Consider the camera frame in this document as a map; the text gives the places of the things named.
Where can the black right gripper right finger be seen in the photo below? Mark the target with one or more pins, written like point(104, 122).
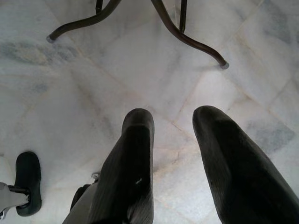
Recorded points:
point(236, 170)

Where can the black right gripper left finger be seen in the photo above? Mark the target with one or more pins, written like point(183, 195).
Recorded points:
point(130, 168)

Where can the black robot right foot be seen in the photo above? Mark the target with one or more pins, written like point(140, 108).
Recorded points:
point(80, 193)

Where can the silver robot left leg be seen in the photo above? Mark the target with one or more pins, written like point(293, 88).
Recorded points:
point(9, 198)

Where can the dark curved metal table leg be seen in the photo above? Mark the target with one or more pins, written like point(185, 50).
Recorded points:
point(187, 37)
point(77, 23)

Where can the dark straight chair leg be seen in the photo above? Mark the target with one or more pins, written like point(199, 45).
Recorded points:
point(99, 5)
point(182, 14)

